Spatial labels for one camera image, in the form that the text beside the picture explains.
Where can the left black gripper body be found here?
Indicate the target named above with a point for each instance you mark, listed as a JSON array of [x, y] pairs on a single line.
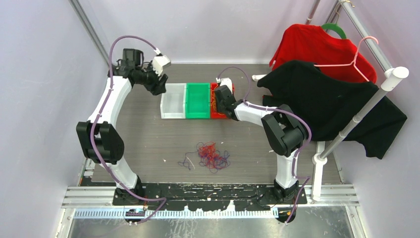
[[148, 78]]

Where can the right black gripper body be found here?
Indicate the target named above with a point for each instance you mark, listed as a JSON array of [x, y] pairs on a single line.
[[220, 105]]

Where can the red plastic bin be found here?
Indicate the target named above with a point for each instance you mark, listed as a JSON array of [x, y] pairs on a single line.
[[214, 114]]

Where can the white plastic bin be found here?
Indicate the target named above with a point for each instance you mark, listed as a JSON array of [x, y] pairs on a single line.
[[172, 103]]

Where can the green plastic bin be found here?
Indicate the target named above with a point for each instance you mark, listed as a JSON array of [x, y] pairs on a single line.
[[197, 101]]

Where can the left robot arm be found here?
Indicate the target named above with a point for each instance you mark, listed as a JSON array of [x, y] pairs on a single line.
[[98, 136]]

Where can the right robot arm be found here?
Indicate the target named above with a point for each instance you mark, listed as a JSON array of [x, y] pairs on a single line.
[[284, 132]]

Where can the black shirt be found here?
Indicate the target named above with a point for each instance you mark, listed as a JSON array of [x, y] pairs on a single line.
[[327, 105]]

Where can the red shirt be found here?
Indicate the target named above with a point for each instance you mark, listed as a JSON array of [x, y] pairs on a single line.
[[312, 44]]

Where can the green hanger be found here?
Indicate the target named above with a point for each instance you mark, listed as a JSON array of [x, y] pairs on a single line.
[[335, 28]]

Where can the pink hanger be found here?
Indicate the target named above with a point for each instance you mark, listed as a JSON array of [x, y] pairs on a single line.
[[356, 60]]

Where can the white clothes rack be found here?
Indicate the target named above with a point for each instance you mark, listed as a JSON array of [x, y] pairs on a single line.
[[377, 95]]

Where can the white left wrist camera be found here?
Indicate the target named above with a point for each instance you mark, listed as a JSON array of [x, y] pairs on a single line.
[[160, 62]]

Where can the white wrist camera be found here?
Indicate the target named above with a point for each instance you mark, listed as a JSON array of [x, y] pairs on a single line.
[[160, 62], [225, 82]]

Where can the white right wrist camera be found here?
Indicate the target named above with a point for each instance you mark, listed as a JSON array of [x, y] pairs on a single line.
[[225, 82]]

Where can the aluminium frame rail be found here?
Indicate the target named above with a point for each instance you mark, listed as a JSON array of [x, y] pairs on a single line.
[[93, 33]]

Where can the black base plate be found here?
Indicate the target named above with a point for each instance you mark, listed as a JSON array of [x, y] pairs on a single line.
[[207, 197]]

